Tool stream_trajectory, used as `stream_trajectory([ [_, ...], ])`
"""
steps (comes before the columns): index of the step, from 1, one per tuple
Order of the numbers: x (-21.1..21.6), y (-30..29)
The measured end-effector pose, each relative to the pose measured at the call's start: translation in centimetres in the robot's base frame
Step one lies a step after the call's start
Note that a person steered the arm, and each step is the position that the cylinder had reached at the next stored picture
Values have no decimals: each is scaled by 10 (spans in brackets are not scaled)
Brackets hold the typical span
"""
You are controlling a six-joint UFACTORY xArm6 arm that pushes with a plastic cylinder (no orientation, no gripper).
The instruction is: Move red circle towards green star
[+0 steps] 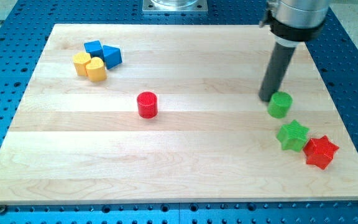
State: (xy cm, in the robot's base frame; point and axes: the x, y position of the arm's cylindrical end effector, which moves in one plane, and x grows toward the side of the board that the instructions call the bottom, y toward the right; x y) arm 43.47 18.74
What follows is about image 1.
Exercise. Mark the red star block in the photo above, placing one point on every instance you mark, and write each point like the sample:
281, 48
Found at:
320, 152

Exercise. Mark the red cylinder block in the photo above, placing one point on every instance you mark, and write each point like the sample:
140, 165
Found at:
147, 104

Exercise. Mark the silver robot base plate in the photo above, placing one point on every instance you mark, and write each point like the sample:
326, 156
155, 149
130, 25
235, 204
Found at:
168, 6

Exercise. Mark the blue cube block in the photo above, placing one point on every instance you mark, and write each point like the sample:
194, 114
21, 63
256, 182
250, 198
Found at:
94, 48

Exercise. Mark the light wooden board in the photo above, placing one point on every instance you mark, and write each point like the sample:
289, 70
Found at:
73, 141

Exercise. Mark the green cylinder block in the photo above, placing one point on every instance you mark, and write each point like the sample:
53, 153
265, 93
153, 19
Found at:
279, 104

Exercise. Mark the blue triangle block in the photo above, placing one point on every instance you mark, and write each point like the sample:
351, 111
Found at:
112, 56

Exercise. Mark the yellow pentagon block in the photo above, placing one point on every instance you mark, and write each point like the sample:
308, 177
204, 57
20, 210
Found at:
80, 60

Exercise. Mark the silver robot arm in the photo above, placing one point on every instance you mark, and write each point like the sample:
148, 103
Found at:
295, 21

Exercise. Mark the blue perforated metal table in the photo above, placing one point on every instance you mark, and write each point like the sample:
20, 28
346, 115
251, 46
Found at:
25, 32

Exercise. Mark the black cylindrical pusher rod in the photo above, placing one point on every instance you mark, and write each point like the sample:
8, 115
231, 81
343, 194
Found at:
276, 70

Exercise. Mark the green star block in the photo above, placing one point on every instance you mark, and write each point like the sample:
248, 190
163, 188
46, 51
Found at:
292, 136

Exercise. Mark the yellow heart block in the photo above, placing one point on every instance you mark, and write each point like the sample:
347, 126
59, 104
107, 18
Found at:
95, 70

